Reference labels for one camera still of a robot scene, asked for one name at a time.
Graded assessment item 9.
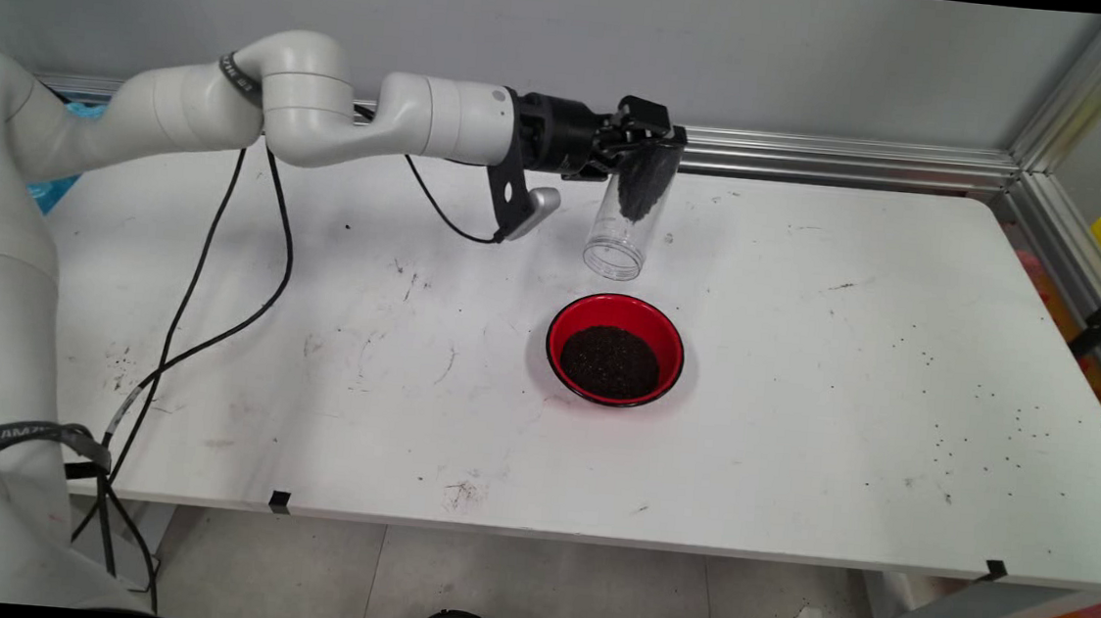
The black seeds heap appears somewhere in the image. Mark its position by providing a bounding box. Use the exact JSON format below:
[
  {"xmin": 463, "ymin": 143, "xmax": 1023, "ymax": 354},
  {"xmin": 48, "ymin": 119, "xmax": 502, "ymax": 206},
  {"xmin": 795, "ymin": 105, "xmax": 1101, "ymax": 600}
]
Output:
[{"xmin": 556, "ymin": 322, "xmax": 665, "ymax": 404}]

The blue plastic bag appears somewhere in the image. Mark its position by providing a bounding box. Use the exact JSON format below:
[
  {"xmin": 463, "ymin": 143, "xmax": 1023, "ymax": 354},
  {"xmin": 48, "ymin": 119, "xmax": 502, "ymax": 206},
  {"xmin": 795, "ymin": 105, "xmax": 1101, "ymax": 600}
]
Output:
[{"xmin": 23, "ymin": 96, "xmax": 106, "ymax": 220}]

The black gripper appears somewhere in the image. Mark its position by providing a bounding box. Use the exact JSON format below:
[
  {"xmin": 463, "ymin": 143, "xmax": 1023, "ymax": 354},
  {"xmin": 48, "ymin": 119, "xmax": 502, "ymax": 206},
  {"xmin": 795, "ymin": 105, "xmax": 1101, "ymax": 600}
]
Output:
[{"xmin": 503, "ymin": 86, "xmax": 693, "ymax": 191}]

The aluminium frame post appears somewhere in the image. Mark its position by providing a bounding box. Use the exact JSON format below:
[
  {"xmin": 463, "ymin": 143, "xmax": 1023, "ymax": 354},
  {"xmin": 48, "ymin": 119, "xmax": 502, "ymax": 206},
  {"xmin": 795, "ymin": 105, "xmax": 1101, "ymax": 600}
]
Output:
[{"xmin": 1008, "ymin": 7, "xmax": 1101, "ymax": 181}]

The red bowl black rim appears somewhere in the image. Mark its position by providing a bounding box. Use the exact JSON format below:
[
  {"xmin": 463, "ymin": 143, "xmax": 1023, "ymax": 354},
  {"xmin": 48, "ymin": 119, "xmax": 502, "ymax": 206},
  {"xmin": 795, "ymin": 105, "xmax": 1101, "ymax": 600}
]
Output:
[{"xmin": 541, "ymin": 288, "xmax": 691, "ymax": 414}]

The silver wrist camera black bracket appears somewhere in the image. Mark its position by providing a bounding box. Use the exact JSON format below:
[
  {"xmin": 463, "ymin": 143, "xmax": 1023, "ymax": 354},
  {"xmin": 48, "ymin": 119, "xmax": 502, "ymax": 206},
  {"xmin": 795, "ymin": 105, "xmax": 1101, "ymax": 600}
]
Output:
[{"xmin": 479, "ymin": 147, "xmax": 566, "ymax": 250}]

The aluminium frame rail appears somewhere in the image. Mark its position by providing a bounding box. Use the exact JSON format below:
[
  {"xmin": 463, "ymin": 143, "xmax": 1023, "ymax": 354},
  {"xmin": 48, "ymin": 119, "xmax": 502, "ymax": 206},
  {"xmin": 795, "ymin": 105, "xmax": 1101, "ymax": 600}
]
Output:
[
  {"xmin": 984, "ymin": 167, "xmax": 1101, "ymax": 422},
  {"xmin": 29, "ymin": 73, "xmax": 1021, "ymax": 199}
]

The small black seeds batch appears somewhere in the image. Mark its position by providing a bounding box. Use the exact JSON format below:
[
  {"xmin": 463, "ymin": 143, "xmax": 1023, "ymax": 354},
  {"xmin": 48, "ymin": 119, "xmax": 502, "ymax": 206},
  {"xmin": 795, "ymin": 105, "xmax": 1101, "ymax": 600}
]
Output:
[{"xmin": 613, "ymin": 143, "xmax": 683, "ymax": 227}]

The clear plastic jar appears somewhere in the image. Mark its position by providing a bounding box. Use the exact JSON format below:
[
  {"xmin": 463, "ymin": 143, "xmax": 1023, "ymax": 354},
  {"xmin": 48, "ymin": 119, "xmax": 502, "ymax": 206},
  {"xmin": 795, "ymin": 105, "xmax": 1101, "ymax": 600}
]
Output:
[{"xmin": 580, "ymin": 135, "xmax": 685, "ymax": 286}]

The black camera cable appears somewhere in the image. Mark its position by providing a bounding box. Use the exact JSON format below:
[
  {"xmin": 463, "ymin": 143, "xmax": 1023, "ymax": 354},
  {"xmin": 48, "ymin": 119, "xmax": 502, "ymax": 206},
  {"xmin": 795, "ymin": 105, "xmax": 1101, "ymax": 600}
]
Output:
[{"xmin": 0, "ymin": 119, "xmax": 509, "ymax": 618}]

